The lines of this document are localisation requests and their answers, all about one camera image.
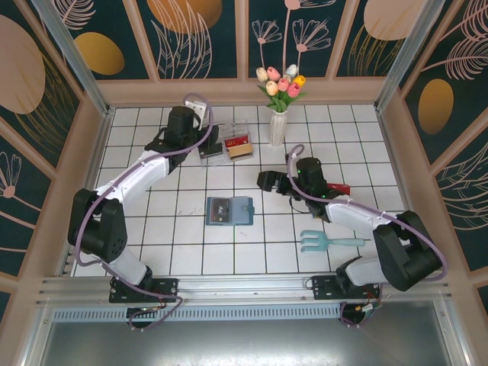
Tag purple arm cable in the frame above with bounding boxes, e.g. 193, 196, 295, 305
74, 93, 214, 332
285, 143, 449, 283

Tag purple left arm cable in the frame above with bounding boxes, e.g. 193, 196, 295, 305
74, 93, 214, 332

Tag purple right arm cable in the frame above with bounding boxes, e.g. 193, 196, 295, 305
285, 143, 449, 283

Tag clear acrylic organizer box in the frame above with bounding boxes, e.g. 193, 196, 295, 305
197, 120, 255, 169

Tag teal leather card holder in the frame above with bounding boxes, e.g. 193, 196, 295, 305
204, 196, 255, 228

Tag aluminium corner post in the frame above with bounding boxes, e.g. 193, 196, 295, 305
375, 0, 447, 111
32, 0, 111, 115

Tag dark red card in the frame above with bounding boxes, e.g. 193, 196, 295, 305
223, 135, 249, 149

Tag light blue garden fork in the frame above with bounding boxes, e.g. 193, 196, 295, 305
300, 230, 370, 255

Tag artificial tulip bouquet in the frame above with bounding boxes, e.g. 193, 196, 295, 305
255, 63, 308, 114

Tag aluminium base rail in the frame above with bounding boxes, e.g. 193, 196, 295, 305
36, 270, 453, 306

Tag gold card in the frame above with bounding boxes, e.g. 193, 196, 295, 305
227, 143, 253, 161

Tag grey slotted cable duct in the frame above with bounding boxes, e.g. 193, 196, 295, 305
51, 304, 342, 322

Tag white ribbed vase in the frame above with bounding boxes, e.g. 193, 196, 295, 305
269, 110, 287, 146

